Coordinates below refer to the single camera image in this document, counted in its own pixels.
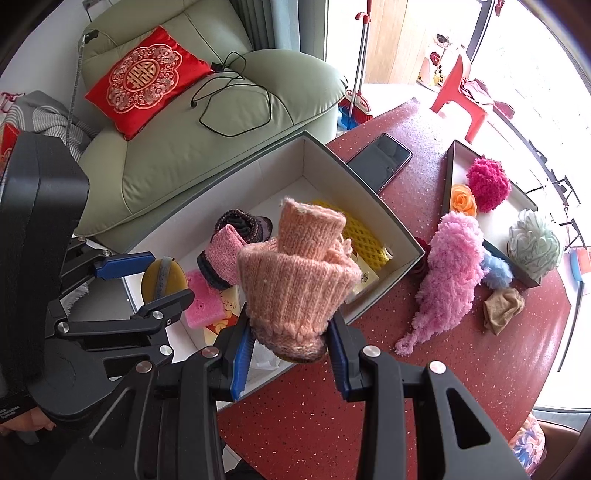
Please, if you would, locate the red plastic chair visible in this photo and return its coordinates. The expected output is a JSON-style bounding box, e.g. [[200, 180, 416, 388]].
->
[[429, 53, 502, 144]]

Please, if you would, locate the dark smartphone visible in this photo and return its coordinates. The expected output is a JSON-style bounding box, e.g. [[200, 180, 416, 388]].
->
[[346, 132, 413, 195]]

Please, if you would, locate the grey striped blanket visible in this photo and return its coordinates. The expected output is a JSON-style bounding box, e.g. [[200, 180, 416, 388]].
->
[[0, 91, 100, 162]]

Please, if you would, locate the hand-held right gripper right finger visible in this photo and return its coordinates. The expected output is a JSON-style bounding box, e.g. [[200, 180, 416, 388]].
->
[[329, 314, 529, 480]]

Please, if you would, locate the orange fabric flower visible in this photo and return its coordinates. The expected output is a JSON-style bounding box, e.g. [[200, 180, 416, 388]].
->
[[450, 184, 478, 217]]

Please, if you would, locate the blue plastic object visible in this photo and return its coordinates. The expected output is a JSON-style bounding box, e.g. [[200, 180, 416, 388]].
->
[[569, 249, 591, 296]]

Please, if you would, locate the silver braided cable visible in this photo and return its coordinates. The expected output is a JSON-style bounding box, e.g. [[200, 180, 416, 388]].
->
[[65, 28, 101, 153]]

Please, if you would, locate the red patterned cloth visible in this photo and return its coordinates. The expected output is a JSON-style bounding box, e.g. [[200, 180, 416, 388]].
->
[[0, 92, 24, 176]]

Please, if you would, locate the printed cushion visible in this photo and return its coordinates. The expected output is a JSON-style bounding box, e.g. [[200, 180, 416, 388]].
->
[[508, 412, 548, 478]]

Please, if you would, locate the yellow round sponge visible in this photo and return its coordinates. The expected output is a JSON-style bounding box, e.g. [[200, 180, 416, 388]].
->
[[141, 257, 189, 305]]

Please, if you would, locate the green bath pouf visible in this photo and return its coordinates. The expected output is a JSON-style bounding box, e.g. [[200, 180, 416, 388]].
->
[[508, 209, 561, 281]]

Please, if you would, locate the beige stocking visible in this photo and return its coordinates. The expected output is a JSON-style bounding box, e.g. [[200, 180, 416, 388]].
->
[[483, 287, 526, 336]]

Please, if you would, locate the person's left hand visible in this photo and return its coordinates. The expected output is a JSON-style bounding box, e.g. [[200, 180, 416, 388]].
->
[[0, 406, 56, 435]]

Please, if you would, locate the light green leather sofa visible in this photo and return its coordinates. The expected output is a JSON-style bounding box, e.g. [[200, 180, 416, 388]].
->
[[76, 0, 348, 252]]

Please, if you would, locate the dark red fabric rose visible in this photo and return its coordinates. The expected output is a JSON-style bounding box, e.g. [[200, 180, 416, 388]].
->
[[413, 236, 435, 278]]

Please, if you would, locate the pink striped knit sock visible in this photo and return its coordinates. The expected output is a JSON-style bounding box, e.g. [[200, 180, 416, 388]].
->
[[196, 227, 247, 291]]

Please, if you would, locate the peach knit sock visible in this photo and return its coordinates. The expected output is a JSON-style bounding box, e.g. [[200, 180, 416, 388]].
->
[[236, 197, 363, 363]]

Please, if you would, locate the magenta fluffy pompom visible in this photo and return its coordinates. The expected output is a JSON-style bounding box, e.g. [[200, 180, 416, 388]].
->
[[465, 157, 512, 214]]

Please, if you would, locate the blue fluffy yarn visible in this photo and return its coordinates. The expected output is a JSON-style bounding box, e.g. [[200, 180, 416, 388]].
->
[[480, 251, 514, 291]]

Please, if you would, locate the black cable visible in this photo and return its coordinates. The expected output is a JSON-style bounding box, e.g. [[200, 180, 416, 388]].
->
[[191, 51, 273, 138]]

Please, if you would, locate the red broom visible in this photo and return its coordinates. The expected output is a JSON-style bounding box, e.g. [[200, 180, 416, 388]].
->
[[344, 11, 375, 123]]

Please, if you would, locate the blue dustpan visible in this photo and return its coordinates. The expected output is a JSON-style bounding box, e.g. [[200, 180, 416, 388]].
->
[[337, 104, 370, 132]]

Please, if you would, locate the red embroidered cushion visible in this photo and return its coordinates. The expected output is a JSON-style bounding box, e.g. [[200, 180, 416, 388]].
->
[[84, 25, 215, 141]]

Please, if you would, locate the dark red cloth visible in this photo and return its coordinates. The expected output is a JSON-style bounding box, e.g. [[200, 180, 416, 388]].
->
[[462, 78, 515, 121]]

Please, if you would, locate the grey curtain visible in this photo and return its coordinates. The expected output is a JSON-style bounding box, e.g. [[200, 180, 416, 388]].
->
[[240, 0, 328, 61]]

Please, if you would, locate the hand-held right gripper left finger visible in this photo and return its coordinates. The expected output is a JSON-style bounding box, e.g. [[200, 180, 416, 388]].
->
[[53, 309, 255, 480]]

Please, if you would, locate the grey cardboard box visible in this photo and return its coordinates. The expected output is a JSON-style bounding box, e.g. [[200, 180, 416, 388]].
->
[[76, 130, 426, 412]]

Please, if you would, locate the pink fluffy yarn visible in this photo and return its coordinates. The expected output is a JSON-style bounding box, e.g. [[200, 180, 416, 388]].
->
[[394, 211, 485, 357]]

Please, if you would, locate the pink foam block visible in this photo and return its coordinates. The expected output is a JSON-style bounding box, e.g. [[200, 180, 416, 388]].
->
[[184, 270, 227, 329]]

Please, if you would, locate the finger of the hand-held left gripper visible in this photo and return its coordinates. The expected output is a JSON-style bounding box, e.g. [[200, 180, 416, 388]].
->
[[60, 237, 157, 301], [46, 288, 196, 366]]

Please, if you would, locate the yellow foam net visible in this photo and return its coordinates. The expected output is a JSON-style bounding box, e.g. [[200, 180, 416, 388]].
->
[[310, 199, 395, 269]]

